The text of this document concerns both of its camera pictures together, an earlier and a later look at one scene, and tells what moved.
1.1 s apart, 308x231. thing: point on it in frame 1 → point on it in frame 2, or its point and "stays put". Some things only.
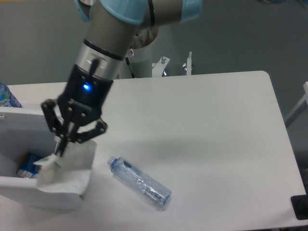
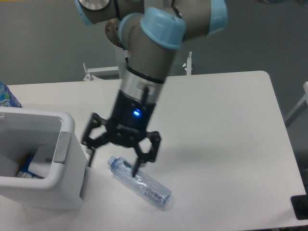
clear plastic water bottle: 146,186 stays put
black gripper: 84,97 → 129,123
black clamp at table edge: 300,203 stays put
